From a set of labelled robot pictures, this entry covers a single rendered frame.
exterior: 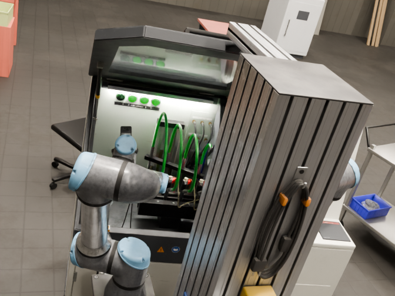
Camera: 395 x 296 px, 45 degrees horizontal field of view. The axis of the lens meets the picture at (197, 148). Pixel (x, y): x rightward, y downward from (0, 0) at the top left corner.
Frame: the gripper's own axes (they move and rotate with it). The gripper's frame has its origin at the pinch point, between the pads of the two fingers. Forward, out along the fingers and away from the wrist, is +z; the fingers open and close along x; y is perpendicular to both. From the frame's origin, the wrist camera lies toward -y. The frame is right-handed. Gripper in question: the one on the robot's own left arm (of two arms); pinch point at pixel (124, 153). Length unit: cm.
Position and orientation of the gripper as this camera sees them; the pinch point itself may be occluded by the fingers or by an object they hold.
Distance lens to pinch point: 208.7
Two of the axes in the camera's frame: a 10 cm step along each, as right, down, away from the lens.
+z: -1.6, 1.7, 9.7
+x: 9.9, -0.3, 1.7
